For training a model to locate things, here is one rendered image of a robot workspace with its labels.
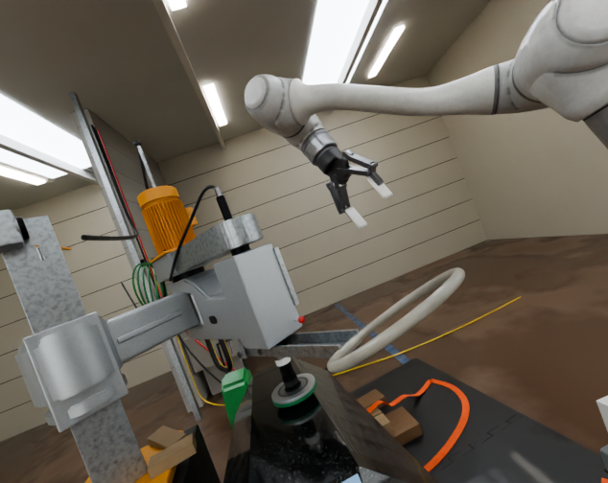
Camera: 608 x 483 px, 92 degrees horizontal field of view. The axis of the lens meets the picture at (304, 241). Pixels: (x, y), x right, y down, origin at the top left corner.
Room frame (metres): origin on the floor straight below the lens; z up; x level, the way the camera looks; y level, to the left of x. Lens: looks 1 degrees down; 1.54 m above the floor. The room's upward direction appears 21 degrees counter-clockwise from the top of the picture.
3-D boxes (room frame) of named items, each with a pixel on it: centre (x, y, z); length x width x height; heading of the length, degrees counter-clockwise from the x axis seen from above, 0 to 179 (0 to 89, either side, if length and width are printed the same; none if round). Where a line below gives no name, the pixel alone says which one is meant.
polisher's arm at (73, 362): (1.51, 1.05, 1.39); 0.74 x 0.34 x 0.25; 138
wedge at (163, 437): (1.56, 1.06, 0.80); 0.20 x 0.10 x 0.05; 57
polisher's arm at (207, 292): (1.66, 0.55, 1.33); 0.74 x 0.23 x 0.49; 44
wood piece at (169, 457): (1.37, 0.93, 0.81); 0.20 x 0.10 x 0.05; 111
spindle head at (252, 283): (1.42, 0.34, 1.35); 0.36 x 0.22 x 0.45; 44
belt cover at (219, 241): (1.62, 0.53, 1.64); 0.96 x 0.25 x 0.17; 44
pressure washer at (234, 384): (2.73, 1.06, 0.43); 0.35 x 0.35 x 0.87; 88
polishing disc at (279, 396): (1.36, 0.29, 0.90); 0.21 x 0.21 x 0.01
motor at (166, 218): (1.85, 0.73, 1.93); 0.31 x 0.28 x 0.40; 134
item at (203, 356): (4.46, 1.68, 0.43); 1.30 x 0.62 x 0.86; 7
